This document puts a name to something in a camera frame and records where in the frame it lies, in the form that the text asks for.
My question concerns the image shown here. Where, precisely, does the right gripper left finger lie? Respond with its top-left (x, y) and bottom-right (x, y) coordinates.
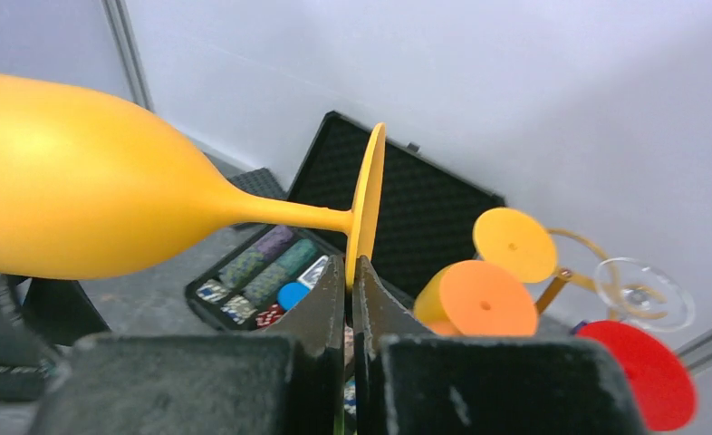
top-left (29, 256), bottom-right (345, 434)

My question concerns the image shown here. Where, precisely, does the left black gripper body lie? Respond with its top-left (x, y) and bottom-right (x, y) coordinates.
top-left (0, 275), bottom-right (110, 403)

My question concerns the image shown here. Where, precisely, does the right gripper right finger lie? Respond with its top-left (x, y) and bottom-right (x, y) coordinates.
top-left (351, 257), bottom-right (647, 434)

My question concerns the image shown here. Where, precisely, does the orange plastic wine glass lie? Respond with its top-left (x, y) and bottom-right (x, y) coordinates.
top-left (412, 260), bottom-right (539, 336)

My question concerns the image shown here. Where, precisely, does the yellow wine glass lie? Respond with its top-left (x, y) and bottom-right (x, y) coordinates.
top-left (0, 73), bottom-right (386, 287)
top-left (472, 207), bottom-right (558, 284)

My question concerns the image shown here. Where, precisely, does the gold wine glass rack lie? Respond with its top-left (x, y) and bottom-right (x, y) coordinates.
top-left (535, 227), bottom-right (668, 321)

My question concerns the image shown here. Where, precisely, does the clear wine glass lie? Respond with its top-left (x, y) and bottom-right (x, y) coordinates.
top-left (592, 257), bottom-right (696, 333)

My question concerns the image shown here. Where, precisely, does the red plastic wine glass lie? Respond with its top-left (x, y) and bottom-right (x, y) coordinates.
top-left (576, 320), bottom-right (698, 431)

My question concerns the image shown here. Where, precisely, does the blue round chip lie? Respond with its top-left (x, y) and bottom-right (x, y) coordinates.
top-left (277, 282), bottom-right (311, 311)

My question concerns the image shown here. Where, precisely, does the black poker chip case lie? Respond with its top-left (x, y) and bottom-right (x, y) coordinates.
top-left (184, 111), bottom-right (505, 331)

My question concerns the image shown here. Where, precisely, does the dark grey foam pad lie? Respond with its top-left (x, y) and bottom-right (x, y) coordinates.
top-left (228, 168), bottom-right (287, 200)

